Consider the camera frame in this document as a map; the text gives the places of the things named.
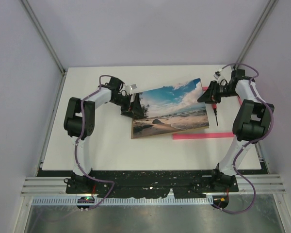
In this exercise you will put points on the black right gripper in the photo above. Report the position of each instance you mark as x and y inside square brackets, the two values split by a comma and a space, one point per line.
[206, 96]

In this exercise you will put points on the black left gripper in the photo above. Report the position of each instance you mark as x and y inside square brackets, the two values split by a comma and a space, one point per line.
[127, 110]

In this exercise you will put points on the red handled screwdriver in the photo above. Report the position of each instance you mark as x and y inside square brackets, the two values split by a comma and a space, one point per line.
[214, 107]

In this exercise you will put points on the brown frame backing board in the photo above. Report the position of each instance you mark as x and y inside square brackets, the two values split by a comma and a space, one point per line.
[171, 134]

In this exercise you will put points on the pink picture frame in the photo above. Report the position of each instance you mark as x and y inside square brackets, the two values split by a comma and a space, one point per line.
[184, 136]

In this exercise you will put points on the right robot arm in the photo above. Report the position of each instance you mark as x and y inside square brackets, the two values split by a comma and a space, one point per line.
[252, 123]

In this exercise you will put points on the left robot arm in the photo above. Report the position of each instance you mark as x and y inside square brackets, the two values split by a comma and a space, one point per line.
[79, 123]

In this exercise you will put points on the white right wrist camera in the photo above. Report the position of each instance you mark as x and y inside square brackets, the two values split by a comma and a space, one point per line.
[218, 75]

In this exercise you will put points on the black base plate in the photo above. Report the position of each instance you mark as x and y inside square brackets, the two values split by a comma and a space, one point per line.
[151, 184]

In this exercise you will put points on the slotted cable duct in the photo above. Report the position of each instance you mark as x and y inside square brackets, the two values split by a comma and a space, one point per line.
[78, 200]

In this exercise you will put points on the right aluminium frame post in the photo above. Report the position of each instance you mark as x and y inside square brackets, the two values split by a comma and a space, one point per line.
[260, 23]

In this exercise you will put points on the aluminium frame post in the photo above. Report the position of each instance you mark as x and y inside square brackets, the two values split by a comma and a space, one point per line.
[260, 23]
[41, 32]

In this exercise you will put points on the left aluminium frame post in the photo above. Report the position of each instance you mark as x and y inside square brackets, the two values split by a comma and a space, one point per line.
[41, 32]

